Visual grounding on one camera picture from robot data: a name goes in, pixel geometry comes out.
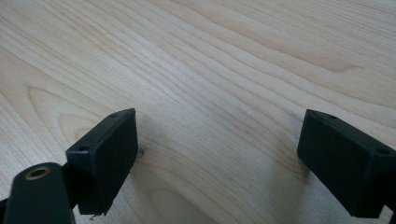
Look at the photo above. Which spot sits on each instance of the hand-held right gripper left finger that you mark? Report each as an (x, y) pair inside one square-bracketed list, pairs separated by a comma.
[(106, 161)]

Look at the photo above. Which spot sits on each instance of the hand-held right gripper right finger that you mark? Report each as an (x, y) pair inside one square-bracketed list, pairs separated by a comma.
[(348, 168)]

